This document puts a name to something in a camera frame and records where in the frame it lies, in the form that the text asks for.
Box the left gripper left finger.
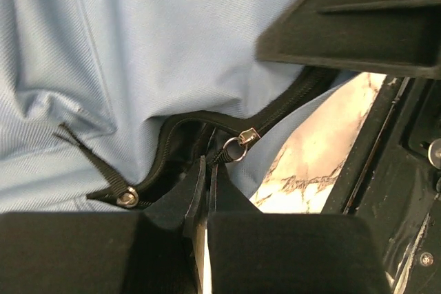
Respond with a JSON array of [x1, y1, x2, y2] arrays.
[[1, 158, 206, 293]]

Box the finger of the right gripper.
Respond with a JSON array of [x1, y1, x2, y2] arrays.
[[256, 0, 440, 79]]

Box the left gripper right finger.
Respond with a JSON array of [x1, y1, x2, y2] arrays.
[[207, 165, 390, 293]]

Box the blue student backpack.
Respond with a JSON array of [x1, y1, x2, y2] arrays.
[[0, 0, 359, 214]]

